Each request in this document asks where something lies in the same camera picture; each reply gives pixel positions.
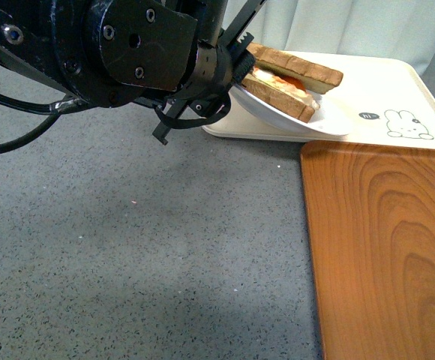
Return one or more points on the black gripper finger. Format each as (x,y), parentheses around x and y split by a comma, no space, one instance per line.
(241,21)
(168,120)

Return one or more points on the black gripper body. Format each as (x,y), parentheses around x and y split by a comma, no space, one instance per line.
(206,91)

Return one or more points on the bread slice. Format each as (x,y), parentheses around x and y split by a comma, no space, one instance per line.
(289,104)
(315,77)

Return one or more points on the white round plate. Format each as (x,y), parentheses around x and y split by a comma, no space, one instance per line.
(329,120)

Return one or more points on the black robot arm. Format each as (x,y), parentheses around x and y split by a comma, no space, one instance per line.
(175,57)

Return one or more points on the fried egg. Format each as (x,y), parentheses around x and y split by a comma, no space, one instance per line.
(288,85)

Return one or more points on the beige rabbit tray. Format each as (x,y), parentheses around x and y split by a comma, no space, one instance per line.
(385,99)

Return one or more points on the grey curtain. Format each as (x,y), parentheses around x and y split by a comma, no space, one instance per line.
(403,30)

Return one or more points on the brown wooden tray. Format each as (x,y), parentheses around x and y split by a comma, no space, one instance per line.
(371,219)

